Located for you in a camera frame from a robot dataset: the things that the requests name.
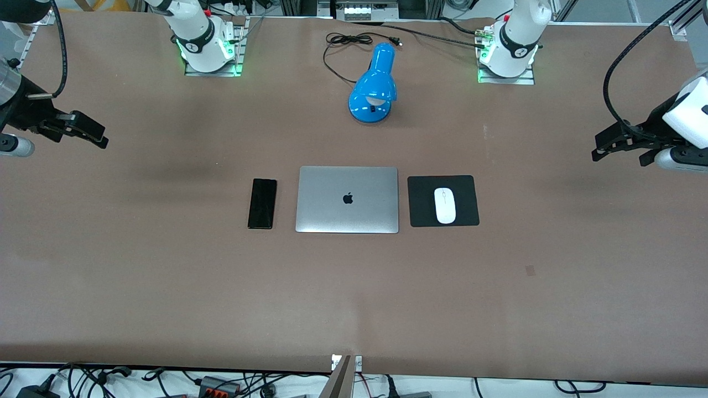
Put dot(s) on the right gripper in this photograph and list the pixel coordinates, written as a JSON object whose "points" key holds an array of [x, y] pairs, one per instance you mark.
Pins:
{"points": [[23, 111]]}

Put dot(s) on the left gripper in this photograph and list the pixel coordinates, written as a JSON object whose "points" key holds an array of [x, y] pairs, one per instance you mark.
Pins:
{"points": [[651, 128]]}

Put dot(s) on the white computer mouse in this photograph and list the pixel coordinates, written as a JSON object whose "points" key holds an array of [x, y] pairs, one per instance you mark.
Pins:
{"points": [[444, 205]]}

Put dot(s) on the black smartphone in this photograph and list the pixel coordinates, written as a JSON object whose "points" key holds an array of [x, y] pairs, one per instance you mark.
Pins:
{"points": [[262, 203]]}

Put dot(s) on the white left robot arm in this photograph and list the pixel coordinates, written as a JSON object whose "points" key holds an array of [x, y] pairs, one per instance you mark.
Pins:
{"points": [[517, 38]]}

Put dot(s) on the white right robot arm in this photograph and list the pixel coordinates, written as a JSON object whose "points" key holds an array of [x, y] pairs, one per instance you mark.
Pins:
{"points": [[196, 33]]}

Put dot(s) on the black mouse pad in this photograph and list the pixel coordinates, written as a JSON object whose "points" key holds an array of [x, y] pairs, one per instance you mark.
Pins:
{"points": [[420, 200]]}

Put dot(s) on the black power adapter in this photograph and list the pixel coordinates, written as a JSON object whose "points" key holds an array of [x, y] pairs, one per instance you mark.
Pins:
{"points": [[36, 392]]}

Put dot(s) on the blue desk lamp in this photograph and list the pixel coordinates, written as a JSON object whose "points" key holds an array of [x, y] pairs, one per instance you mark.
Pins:
{"points": [[374, 88]]}

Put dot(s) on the silver closed laptop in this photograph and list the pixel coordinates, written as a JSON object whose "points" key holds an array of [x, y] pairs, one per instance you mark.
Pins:
{"points": [[347, 200]]}

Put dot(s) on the black orange connector block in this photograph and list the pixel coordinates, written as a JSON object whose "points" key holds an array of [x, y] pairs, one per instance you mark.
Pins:
{"points": [[218, 387]]}

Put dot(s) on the white power strip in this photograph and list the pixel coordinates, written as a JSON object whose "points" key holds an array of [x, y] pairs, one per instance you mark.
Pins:
{"points": [[362, 12]]}

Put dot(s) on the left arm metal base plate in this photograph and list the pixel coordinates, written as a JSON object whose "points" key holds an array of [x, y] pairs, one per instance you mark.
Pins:
{"points": [[525, 79]]}

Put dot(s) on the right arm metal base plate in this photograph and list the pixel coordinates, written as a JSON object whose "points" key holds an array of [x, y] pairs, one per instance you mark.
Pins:
{"points": [[239, 55]]}

